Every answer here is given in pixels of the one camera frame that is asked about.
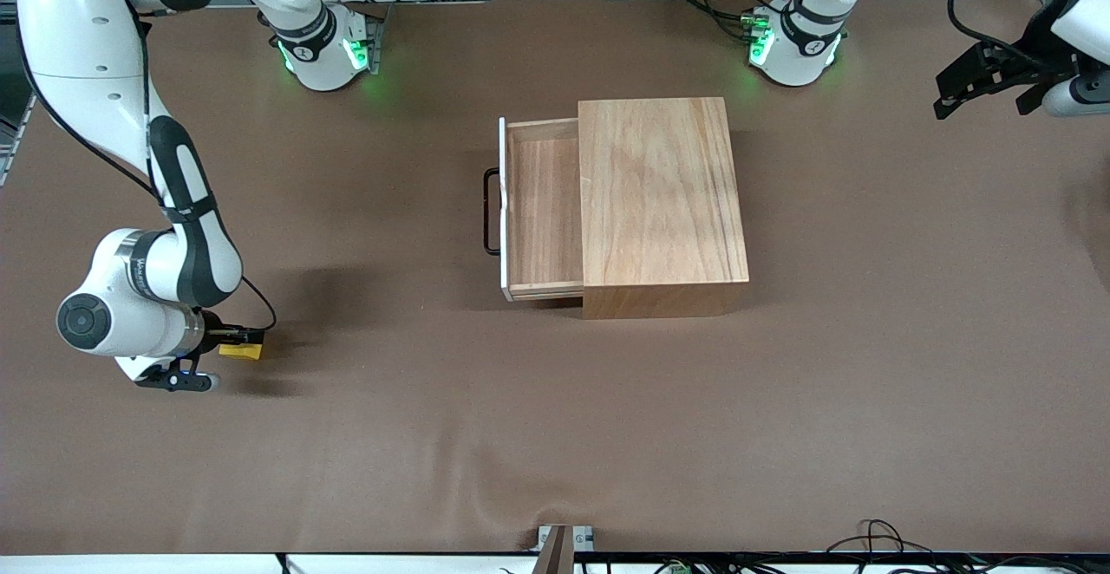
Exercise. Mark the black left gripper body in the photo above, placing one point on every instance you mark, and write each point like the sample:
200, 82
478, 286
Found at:
1034, 46

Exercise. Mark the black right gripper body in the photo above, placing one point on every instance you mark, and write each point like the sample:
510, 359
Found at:
212, 337

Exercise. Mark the yellow block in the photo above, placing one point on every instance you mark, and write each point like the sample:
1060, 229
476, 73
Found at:
243, 353

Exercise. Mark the white-fronted wooden drawer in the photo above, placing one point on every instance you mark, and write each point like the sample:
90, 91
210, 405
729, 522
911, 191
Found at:
542, 210

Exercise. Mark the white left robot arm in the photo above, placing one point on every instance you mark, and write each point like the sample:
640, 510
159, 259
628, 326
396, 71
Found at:
798, 36

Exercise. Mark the brown table cover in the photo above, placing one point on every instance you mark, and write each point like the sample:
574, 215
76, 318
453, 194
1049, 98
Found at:
520, 427

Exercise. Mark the light wooden cabinet box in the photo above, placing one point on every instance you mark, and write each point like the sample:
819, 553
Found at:
659, 192

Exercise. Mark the metal table clamp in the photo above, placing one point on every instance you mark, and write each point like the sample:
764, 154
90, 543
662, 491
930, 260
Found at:
564, 544

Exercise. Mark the green terminal connector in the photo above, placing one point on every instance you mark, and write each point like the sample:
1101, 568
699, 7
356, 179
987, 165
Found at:
678, 569

